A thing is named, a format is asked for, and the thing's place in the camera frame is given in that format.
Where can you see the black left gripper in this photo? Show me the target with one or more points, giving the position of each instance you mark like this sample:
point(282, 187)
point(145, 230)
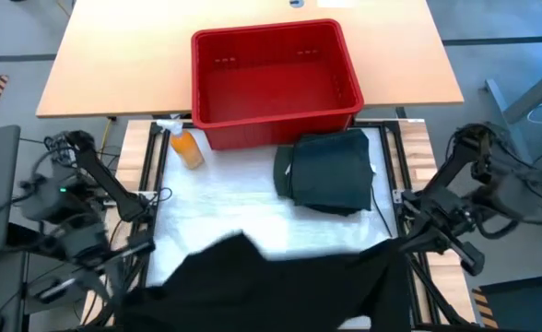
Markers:
point(86, 244)

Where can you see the orange spray bottle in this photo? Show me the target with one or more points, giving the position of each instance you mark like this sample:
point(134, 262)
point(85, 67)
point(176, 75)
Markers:
point(187, 150)

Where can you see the light wooden desk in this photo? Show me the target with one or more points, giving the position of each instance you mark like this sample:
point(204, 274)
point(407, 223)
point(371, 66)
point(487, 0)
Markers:
point(114, 55)

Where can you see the grey metal table leg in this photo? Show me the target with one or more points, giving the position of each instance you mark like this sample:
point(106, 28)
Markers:
point(501, 106)

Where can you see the red plastic bin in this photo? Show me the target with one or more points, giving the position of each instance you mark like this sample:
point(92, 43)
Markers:
point(275, 92)

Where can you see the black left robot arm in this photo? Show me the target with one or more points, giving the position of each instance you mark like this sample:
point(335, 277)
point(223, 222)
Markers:
point(100, 175)

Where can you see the silver metal bracket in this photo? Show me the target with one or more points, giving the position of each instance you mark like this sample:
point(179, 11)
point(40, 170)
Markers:
point(397, 196)

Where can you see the black aluminium table frame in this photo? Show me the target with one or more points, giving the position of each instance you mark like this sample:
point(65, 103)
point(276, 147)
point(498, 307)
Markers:
point(404, 152)

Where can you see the black garment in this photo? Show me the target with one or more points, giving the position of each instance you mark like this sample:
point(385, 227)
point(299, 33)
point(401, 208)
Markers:
point(275, 290)

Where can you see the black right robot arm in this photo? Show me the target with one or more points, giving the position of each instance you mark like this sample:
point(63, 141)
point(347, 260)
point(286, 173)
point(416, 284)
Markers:
point(483, 184)

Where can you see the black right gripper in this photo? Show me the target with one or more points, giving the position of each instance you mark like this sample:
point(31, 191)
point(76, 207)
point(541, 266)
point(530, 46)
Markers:
point(430, 235)

